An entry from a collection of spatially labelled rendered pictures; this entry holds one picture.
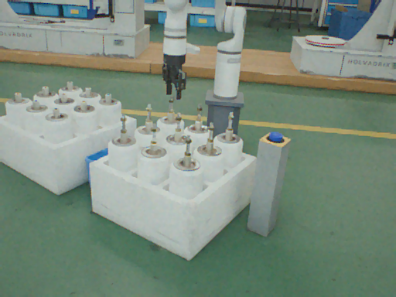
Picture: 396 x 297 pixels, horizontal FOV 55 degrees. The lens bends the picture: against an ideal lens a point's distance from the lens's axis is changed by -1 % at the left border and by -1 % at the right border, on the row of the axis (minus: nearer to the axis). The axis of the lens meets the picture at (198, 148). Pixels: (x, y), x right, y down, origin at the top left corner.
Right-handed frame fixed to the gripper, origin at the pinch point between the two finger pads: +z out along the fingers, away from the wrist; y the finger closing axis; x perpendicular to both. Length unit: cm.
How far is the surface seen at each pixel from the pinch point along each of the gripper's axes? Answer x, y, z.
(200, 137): 2.9, 14.9, 10.5
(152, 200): -21.0, 29.8, 19.6
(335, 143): 92, 0, 36
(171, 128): -2.4, 4.1, 10.9
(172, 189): -16.2, 32.5, 15.5
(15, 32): -24, -218, 16
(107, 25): 41, -192, 8
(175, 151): -8.9, 19.5, 11.2
